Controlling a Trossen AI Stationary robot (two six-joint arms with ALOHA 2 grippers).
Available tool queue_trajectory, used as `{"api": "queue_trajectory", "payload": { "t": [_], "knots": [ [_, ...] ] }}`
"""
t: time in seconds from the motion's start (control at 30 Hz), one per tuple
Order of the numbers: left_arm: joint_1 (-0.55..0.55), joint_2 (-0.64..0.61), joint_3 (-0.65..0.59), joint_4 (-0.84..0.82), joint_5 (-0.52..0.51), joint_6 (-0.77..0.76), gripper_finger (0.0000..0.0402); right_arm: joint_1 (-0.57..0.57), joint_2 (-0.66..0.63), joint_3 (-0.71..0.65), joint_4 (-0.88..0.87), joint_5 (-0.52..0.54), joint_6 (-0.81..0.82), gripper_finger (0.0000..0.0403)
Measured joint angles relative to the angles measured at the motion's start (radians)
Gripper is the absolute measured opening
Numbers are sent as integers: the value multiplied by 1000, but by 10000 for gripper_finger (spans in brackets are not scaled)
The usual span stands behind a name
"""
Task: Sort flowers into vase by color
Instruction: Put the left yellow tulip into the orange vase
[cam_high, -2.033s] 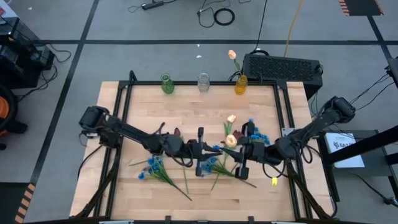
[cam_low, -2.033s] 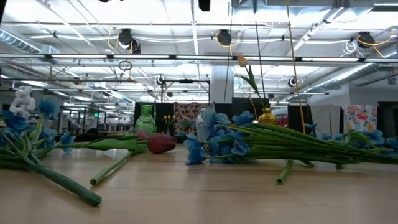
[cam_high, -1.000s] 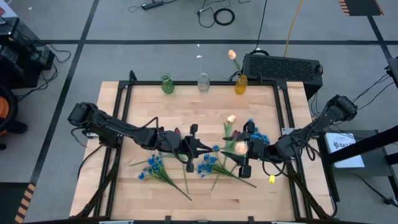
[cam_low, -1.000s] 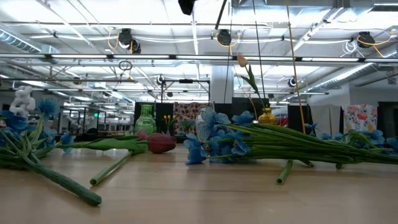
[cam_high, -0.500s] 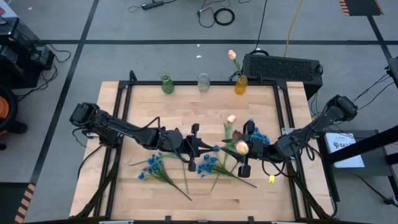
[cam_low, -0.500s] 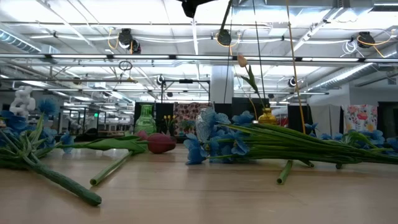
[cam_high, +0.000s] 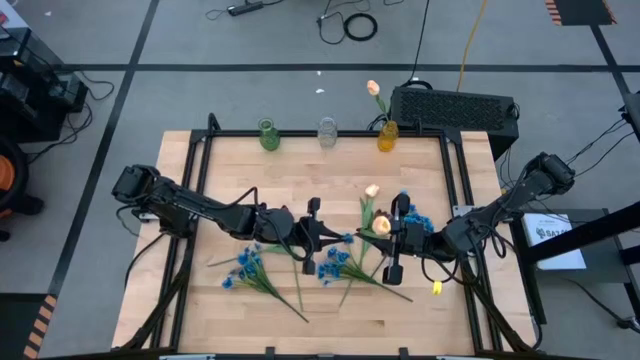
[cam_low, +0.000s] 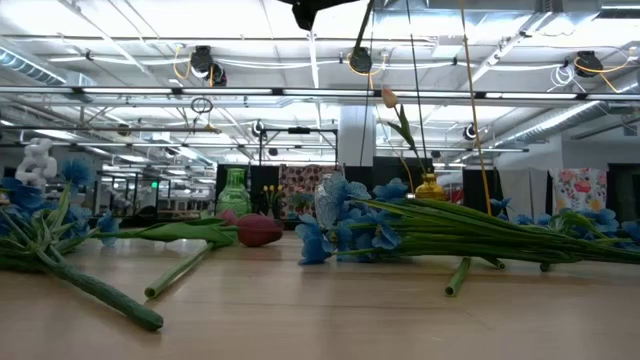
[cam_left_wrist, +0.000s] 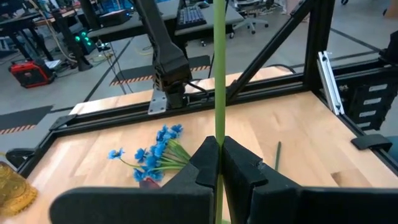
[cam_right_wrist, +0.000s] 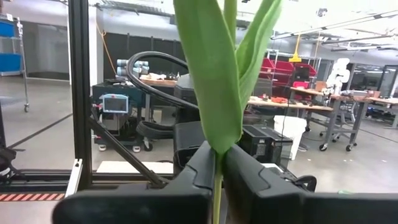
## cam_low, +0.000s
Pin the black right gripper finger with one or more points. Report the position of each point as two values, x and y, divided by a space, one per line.
305 12

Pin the blue artificial flower bunch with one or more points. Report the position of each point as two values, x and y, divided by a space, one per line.
450 235
602 220
100 292

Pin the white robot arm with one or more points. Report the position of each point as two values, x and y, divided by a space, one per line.
36 165

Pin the green glass vase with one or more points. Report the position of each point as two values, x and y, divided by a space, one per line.
233 197

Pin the yellow glass vase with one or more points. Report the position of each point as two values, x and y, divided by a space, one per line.
430 191

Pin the small black ceiling reel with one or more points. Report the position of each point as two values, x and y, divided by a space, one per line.
469 132
258 129

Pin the white pillar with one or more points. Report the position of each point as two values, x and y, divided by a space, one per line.
350 135

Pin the red patterned panel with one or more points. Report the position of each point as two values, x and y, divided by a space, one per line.
300 180

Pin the black partition panel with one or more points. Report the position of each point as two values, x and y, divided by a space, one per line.
470 192
260 180
390 172

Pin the yellow tulips bunch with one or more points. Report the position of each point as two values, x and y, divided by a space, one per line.
272 189

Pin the long ceiling light strip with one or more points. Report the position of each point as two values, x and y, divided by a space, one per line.
125 91

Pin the white hanging cloth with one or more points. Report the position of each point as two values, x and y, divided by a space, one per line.
525 192

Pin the floral printed cloth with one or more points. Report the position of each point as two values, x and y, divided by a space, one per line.
580 190

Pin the silver air duct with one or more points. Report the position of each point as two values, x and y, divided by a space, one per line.
550 122

